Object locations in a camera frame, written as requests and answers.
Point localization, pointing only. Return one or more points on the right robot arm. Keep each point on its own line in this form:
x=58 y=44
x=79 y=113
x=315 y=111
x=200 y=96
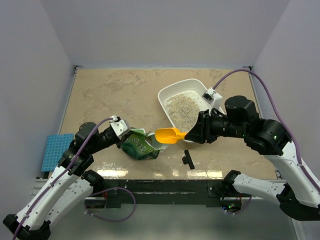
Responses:
x=298 y=198

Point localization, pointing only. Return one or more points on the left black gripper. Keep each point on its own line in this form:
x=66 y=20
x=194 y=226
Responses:
x=118 y=140

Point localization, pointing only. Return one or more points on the white litter box tray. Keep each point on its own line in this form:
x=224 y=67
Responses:
x=191 y=84

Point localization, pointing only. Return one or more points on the yellow plastic scoop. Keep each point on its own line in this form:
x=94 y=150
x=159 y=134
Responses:
x=169 y=136

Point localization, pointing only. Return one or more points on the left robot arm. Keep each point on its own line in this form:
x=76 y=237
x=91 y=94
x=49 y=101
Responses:
x=70 y=182

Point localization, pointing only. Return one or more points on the blue perforated block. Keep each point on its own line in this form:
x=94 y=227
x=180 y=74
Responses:
x=55 y=146

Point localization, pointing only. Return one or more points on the cat litter pile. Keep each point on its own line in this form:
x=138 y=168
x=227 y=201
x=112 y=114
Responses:
x=183 y=109

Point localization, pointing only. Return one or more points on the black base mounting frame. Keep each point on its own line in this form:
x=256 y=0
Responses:
x=117 y=192

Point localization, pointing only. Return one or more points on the black bag clip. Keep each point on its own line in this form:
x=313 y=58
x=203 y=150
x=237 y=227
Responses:
x=187 y=160

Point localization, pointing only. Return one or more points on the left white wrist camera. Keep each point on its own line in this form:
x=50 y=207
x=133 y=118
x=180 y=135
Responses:
x=119 y=126

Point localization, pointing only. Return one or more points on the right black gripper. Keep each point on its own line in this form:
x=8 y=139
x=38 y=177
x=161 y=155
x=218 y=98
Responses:
x=202 y=132

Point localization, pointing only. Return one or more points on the green litter bag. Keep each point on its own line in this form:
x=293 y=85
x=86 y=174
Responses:
x=140 y=144

